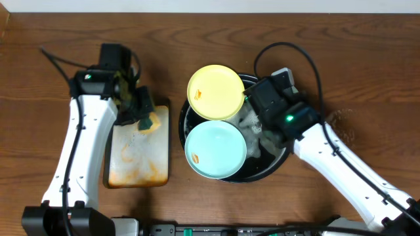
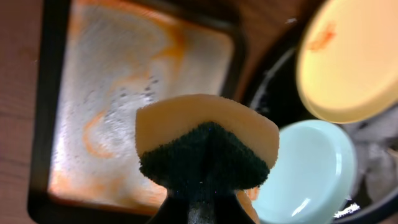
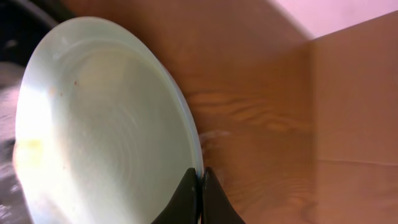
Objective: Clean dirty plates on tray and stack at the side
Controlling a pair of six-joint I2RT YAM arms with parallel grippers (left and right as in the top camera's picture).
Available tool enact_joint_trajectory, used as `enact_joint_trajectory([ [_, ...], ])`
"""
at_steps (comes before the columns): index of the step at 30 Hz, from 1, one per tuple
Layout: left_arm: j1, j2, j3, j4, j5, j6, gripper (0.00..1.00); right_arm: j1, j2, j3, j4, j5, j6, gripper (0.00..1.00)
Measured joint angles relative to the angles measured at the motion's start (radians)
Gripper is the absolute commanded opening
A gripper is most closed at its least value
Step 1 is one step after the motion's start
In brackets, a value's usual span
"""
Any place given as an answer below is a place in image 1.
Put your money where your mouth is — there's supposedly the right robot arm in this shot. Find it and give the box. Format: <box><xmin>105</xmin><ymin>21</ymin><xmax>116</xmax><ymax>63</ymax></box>
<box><xmin>244</xmin><ymin>77</ymin><xmax>419</xmax><ymax>235</ymax></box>

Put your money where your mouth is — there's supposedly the rectangular black soapy tray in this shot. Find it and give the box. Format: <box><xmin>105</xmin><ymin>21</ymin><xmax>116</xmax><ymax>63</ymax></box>
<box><xmin>102</xmin><ymin>100</ymin><xmax>171</xmax><ymax>189</ymax></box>

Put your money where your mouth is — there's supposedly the light blue plate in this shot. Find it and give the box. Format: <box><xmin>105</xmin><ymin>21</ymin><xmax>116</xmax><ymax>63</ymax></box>
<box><xmin>184</xmin><ymin>121</ymin><xmax>247</xmax><ymax>180</ymax></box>

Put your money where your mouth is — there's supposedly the yellow plate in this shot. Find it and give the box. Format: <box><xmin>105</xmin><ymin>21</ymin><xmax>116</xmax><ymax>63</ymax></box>
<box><xmin>187</xmin><ymin>65</ymin><xmax>245</xmax><ymax>121</ymax></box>

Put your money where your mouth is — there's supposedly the round black tray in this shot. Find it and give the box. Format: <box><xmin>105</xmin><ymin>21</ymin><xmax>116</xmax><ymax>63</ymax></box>
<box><xmin>178</xmin><ymin>73</ymin><xmax>293</xmax><ymax>184</ymax></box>

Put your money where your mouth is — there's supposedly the green sponge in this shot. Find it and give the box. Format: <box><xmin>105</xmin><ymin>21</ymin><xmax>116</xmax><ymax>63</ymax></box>
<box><xmin>137</xmin><ymin>114</ymin><xmax>154</xmax><ymax>130</ymax></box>

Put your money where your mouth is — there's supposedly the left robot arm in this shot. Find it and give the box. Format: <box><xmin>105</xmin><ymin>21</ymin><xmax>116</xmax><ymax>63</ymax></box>
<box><xmin>22</xmin><ymin>68</ymin><xmax>145</xmax><ymax>235</ymax></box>

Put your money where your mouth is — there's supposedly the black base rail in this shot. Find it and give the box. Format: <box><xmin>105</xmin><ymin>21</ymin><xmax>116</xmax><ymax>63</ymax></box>
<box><xmin>111</xmin><ymin>218</ymin><xmax>371</xmax><ymax>236</ymax></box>

